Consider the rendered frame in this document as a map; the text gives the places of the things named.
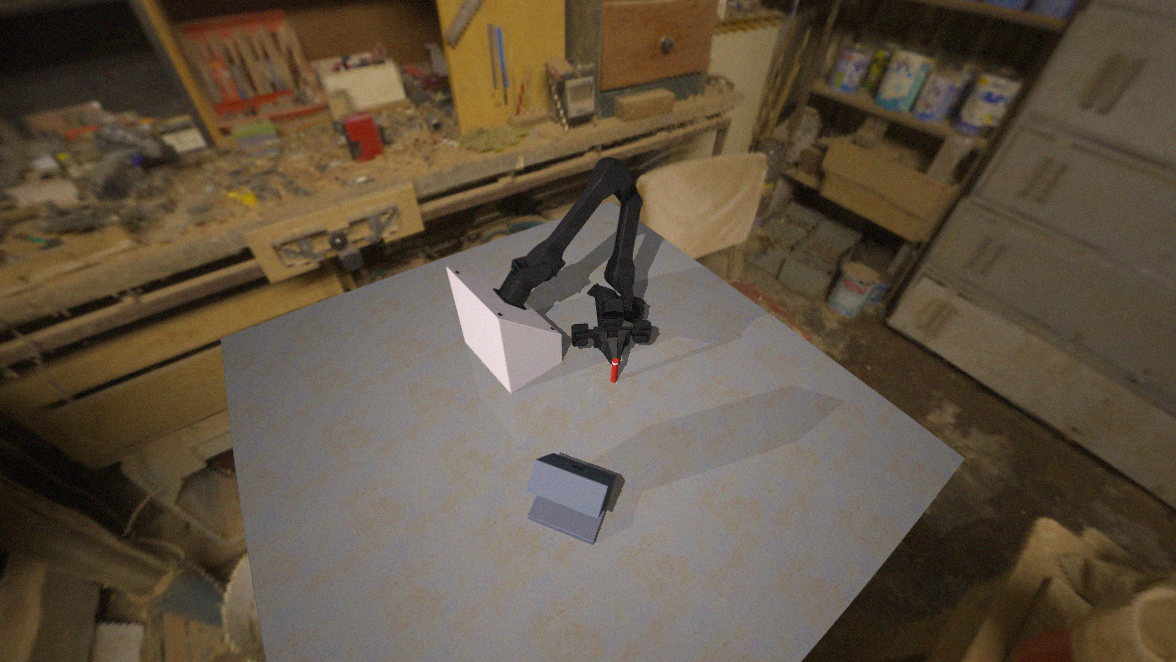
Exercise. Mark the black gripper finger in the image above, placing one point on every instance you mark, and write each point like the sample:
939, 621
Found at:
601, 342
622, 341

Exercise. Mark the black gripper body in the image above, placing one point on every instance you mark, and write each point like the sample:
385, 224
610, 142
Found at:
641, 330

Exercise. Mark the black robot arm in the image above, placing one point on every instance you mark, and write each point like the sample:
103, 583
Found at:
610, 175

